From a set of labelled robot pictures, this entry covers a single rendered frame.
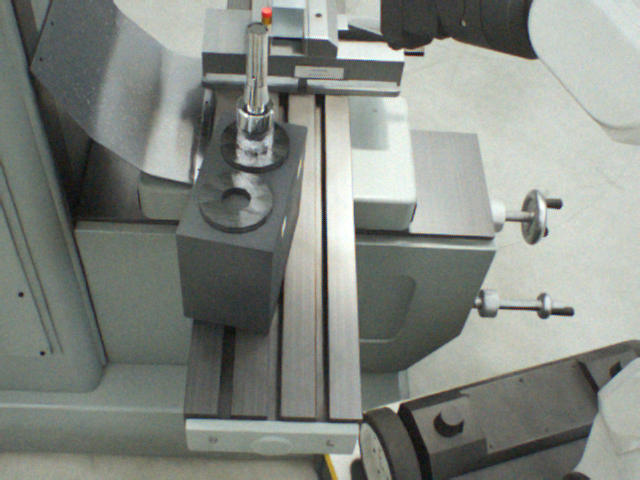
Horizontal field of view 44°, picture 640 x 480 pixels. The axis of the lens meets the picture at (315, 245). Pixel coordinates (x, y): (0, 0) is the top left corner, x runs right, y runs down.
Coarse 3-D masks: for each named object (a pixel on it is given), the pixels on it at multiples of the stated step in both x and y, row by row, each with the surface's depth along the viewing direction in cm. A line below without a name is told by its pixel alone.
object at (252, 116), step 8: (240, 104) 96; (272, 104) 96; (240, 112) 95; (248, 112) 95; (256, 112) 95; (264, 112) 95; (272, 112) 96; (248, 120) 95; (256, 120) 95; (264, 120) 96
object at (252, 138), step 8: (240, 120) 96; (272, 120) 97; (240, 128) 97; (248, 128) 96; (256, 128) 96; (264, 128) 97; (272, 128) 98; (240, 136) 98; (248, 136) 97; (256, 136) 97; (264, 136) 98; (272, 136) 100; (240, 144) 100; (248, 144) 99; (256, 144) 98; (264, 144) 99; (272, 144) 101; (248, 152) 100; (256, 152) 100; (264, 152) 100
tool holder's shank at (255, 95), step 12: (252, 24) 88; (264, 24) 88; (252, 36) 87; (264, 36) 87; (252, 48) 88; (264, 48) 88; (252, 60) 90; (264, 60) 90; (252, 72) 91; (264, 72) 91; (252, 84) 92; (264, 84) 93; (252, 96) 93; (264, 96) 94; (252, 108) 95
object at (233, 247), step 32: (224, 128) 104; (288, 128) 105; (224, 160) 101; (256, 160) 99; (288, 160) 102; (192, 192) 97; (224, 192) 96; (256, 192) 96; (288, 192) 98; (192, 224) 94; (224, 224) 93; (256, 224) 93; (288, 224) 105; (192, 256) 96; (224, 256) 95; (256, 256) 93; (192, 288) 102; (224, 288) 100; (256, 288) 99; (224, 320) 106; (256, 320) 105
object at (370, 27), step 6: (360, 18) 73; (366, 18) 73; (348, 24) 73; (354, 24) 72; (360, 24) 71; (366, 24) 71; (372, 24) 71; (378, 24) 71; (354, 30) 72; (360, 30) 71; (366, 30) 71; (372, 30) 70; (378, 30) 69; (372, 36) 70; (378, 36) 69; (384, 36) 69; (390, 42) 69
